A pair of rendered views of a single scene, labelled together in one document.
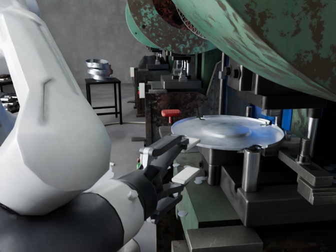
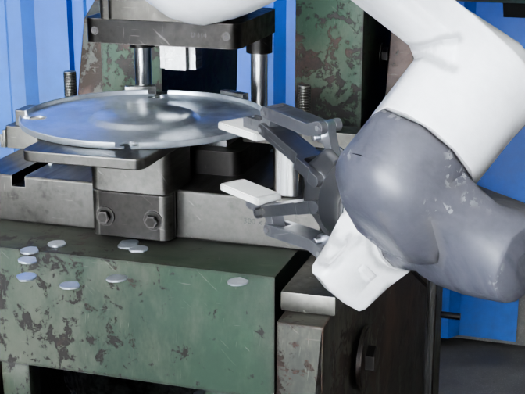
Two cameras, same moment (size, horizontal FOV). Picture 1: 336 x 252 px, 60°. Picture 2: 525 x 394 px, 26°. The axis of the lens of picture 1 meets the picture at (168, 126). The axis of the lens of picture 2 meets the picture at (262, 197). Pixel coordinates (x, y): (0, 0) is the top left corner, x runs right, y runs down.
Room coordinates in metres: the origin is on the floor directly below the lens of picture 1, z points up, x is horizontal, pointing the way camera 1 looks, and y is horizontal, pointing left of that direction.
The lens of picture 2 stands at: (0.07, 0.99, 1.07)
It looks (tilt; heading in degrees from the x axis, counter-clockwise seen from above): 17 degrees down; 294
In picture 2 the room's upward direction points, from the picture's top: straight up
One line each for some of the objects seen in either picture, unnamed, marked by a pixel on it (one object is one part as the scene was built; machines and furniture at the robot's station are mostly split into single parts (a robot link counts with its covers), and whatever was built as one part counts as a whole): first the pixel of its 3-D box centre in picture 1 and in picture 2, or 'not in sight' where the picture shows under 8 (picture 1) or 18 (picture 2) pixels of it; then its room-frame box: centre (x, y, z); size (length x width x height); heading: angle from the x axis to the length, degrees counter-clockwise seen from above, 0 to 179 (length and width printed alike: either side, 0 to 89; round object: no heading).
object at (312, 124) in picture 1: (312, 128); (258, 75); (0.68, -0.35, 0.81); 0.02 x 0.02 x 0.14
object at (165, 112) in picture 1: (171, 120); not in sight; (1.05, -0.01, 0.72); 0.07 x 0.06 x 0.08; 97
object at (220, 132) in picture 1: (225, 129); (144, 116); (0.74, -0.15, 0.78); 0.29 x 0.29 x 0.01
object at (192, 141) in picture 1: (186, 144); (248, 129); (0.55, -0.04, 0.81); 0.07 x 0.03 x 0.01; 149
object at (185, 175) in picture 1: (186, 174); (250, 191); (0.55, -0.04, 0.75); 0.07 x 0.03 x 0.01; 149
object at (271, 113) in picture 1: (270, 107); (180, 53); (0.75, -0.27, 0.84); 0.05 x 0.03 x 0.04; 7
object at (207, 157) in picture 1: (207, 154); (130, 181); (0.73, -0.11, 0.72); 0.25 x 0.14 x 0.14; 97
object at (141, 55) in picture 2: (279, 112); (143, 68); (0.84, -0.33, 0.81); 0.02 x 0.02 x 0.14
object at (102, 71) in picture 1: (102, 91); not in sight; (3.67, 0.83, 0.40); 0.45 x 0.40 x 0.79; 19
